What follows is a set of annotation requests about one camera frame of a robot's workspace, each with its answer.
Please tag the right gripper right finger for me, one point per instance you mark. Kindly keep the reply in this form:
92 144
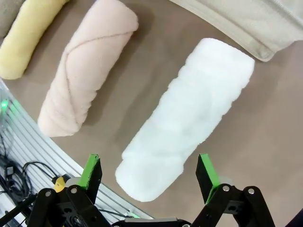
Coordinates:
206 175

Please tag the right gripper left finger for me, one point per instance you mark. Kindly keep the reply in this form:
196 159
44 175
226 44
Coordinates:
93 175

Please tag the white towel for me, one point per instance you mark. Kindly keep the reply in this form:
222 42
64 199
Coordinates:
189 113

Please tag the pale pink towel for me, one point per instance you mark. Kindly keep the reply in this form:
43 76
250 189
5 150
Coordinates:
90 66

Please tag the beige towel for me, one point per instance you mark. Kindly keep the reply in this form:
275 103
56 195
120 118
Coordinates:
7 14

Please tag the yellow emergency stop button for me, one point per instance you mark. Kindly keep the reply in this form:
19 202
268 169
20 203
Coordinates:
59 183

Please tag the yellow rolled towel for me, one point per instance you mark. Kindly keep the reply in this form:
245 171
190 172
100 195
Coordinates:
26 40

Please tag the cream canvas basket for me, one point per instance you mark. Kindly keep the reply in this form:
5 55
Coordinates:
236 23

